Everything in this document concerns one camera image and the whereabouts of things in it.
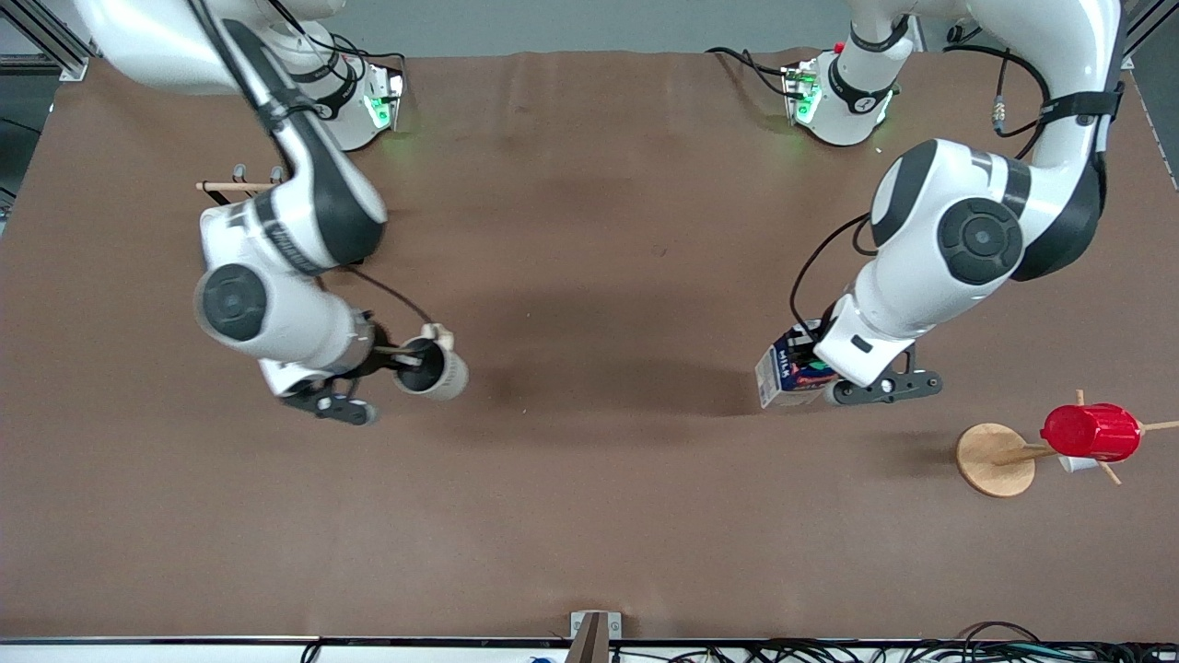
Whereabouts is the wooden mug tree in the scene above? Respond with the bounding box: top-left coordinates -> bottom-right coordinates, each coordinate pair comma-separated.
956,390 -> 1179,498

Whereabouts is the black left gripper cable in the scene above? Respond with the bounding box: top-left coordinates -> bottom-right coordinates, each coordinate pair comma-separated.
789,214 -> 876,325

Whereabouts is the black right arm base cable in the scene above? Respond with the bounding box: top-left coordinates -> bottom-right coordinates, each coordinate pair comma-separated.
313,32 -> 407,93

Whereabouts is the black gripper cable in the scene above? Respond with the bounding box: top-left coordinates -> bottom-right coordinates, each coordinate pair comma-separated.
345,265 -> 436,327
789,214 -> 876,325

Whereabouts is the blue milk carton green cap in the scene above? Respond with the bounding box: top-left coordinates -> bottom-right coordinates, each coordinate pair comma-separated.
755,320 -> 841,410

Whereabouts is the black arm base cable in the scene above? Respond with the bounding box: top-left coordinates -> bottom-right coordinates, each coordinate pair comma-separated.
313,32 -> 407,93
705,46 -> 804,100

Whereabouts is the grey mug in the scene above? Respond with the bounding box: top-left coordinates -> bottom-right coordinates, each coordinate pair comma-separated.
393,323 -> 470,401

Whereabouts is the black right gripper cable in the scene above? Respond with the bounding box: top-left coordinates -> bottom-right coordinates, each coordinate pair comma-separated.
345,265 -> 436,327

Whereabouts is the black cable with metal connector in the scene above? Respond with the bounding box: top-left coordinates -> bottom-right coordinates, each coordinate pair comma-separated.
944,28 -> 1056,162

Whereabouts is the aluminium frame profile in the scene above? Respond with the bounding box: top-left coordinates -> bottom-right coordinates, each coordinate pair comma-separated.
0,0 -> 93,82

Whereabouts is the black left arm base cable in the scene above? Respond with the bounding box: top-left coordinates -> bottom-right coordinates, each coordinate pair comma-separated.
705,46 -> 804,100

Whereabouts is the black wire mug rack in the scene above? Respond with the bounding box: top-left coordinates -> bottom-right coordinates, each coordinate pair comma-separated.
195,164 -> 288,207

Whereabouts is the red ribbed cup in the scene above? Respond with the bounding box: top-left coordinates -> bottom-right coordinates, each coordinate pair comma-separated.
1041,403 -> 1143,463

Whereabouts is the metal table edge bracket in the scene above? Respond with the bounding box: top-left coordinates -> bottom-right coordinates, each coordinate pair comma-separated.
569,611 -> 623,663

